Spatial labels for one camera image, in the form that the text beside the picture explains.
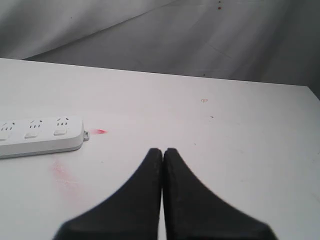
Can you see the grey backdrop cloth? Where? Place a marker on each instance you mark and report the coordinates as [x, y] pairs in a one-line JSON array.
[[271, 41]]

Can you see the white power strip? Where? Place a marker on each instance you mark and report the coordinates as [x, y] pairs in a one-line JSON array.
[[42, 135]]

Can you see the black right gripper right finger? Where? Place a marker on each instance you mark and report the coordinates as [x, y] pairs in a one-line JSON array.
[[193, 212]]

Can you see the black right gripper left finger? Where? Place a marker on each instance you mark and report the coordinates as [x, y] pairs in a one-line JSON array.
[[131, 213]]

